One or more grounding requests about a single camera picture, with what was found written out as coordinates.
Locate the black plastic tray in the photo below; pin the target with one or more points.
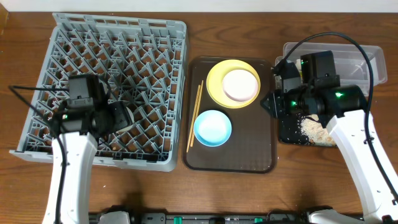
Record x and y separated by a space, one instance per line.
289 130

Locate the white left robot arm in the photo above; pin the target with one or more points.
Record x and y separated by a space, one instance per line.
74 147

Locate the wooden chopstick right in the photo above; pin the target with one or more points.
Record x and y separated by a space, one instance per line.
196 113

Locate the wooden chopstick left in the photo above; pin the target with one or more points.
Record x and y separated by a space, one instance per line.
193 117

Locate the wooden chopstick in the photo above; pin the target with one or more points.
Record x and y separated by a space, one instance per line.
196 113
193 117

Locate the light blue plate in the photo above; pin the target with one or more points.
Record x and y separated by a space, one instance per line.
212 128

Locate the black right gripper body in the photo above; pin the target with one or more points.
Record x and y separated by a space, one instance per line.
295 99

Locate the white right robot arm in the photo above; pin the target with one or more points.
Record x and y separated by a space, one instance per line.
370 168

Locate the brown plastic tray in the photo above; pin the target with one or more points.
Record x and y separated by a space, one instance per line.
252 146

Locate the rice food waste pile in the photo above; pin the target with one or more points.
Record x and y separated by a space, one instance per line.
315 133

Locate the clear plastic bin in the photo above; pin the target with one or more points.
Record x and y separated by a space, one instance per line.
349 63

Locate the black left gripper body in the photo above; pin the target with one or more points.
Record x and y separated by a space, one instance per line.
123 116

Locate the white green cup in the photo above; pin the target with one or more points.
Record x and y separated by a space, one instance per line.
130 119

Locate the yellow plate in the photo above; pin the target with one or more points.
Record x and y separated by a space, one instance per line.
215 78

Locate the white bowl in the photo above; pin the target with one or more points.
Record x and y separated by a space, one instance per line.
240 85

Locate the grey dishwasher rack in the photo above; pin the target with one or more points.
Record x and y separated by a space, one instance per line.
145 63

